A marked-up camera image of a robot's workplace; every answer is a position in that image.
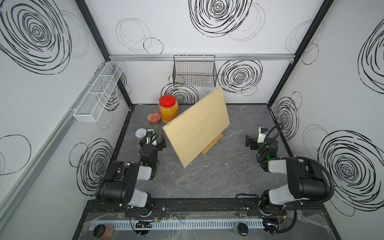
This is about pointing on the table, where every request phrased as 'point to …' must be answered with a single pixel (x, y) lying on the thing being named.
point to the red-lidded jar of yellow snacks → (169, 107)
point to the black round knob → (243, 228)
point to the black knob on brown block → (103, 231)
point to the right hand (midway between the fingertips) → (255, 135)
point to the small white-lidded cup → (140, 133)
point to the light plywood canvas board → (190, 133)
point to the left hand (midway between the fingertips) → (153, 135)
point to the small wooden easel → (213, 143)
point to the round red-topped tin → (154, 118)
